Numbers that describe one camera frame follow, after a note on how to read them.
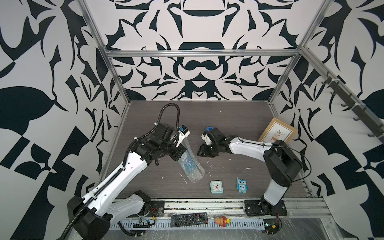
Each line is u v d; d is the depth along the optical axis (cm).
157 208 73
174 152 64
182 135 65
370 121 54
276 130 89
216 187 79
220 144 70
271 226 71
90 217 37
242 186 81
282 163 48
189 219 70
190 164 83
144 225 73
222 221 69
